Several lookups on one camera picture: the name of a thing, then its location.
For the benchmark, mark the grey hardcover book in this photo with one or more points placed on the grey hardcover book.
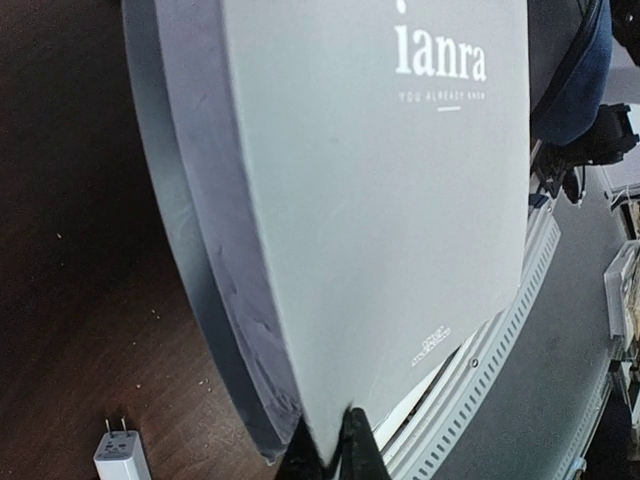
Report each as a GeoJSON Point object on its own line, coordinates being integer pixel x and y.
{"type": "Point", "coordinates": [344, 185]}

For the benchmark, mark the front aluminium rail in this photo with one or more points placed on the front aluminium rail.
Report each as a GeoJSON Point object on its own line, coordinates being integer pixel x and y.
{"type": "Point", "coordinates": [522, 397]}

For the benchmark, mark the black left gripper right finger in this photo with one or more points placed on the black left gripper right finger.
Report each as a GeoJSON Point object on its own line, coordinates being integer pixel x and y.
{"type": "Point", "coordinates": [360, 458]}

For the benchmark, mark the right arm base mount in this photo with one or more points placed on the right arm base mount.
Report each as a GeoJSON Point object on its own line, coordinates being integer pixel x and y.
{"type": "Point", "coordinates": [563, 168]}

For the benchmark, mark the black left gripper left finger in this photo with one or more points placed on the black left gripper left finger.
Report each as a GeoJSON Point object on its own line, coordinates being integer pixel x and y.
{"type": "Point", "coordinates": [301, 460]}

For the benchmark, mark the navy blue student backpack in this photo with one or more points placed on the navy blue student backpack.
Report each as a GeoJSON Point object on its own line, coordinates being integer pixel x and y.
{"type": "Point", "coordinates": [570, 50]}

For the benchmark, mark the white power adapter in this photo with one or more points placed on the white power adapter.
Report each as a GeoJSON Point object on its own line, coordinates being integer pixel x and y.
{"type": "Point", "coordinates": [120, 455]}

